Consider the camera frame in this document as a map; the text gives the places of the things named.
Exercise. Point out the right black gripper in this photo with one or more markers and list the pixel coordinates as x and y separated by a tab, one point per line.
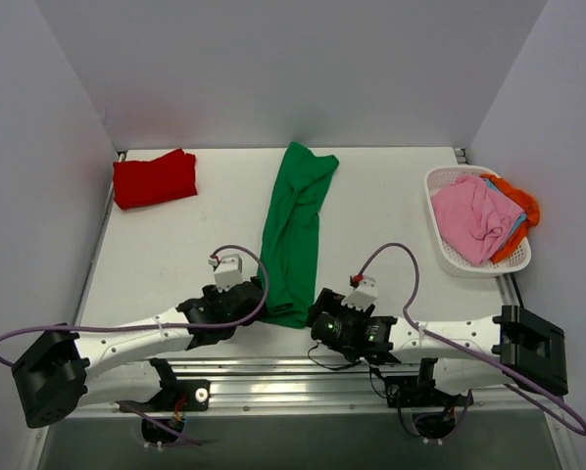
319	304

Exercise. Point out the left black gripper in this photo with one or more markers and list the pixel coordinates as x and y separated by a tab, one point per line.
256	294

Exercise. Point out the green t-shirt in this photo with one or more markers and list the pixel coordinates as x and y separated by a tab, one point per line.
290	239

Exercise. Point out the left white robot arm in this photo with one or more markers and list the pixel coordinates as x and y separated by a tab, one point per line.
66	369

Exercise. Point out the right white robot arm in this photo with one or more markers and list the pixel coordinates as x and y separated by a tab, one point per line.
512	346

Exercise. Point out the folded red t-shirt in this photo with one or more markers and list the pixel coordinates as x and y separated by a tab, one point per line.
140	184

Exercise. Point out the pink t-shirt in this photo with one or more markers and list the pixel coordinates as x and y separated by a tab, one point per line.
472	218

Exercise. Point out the white plastic laundry basket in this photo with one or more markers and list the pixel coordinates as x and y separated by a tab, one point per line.
453	263

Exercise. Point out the light blue t-shirt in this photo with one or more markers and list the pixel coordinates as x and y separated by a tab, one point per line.
520	217

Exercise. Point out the orange t-shirt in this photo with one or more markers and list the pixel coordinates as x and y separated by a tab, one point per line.
527	203

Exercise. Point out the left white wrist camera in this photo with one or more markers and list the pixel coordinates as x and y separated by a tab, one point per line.
227	271

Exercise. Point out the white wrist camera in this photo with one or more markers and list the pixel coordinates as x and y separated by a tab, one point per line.
364	293
227	271

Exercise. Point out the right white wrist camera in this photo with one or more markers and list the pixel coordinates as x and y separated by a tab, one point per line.
364	293

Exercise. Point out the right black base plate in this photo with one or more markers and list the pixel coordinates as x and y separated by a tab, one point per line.
406	392

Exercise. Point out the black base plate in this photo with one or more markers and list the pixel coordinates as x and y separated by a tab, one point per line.
406	392
191	395

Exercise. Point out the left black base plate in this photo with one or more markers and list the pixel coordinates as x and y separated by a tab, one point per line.
191	395

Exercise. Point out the aluminium rail frame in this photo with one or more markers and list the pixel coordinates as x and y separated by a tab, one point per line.
374	218

